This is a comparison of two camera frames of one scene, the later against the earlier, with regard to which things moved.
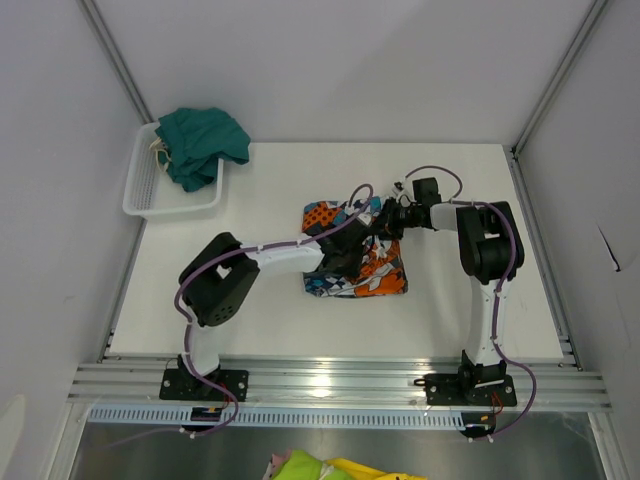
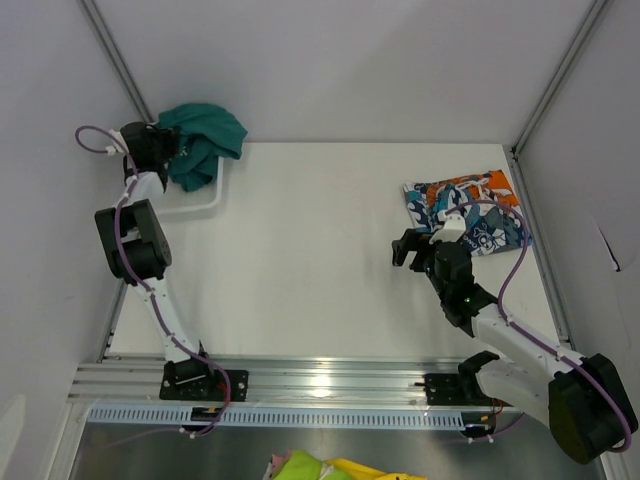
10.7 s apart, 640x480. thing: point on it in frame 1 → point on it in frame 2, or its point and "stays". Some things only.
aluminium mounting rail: x=541 y=382 stays
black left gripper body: x=352 y=263 → x=165 y=144
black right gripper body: x=399 y=218 → x=437 y=283
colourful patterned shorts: x=382 y=271 → x=489 y=229
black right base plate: x=447 y=389 stays
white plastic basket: x=149 y=190 stays
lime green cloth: x=303 y=465 stays
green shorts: x=193 y=140 stays
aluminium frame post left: x=92 y=11 stays
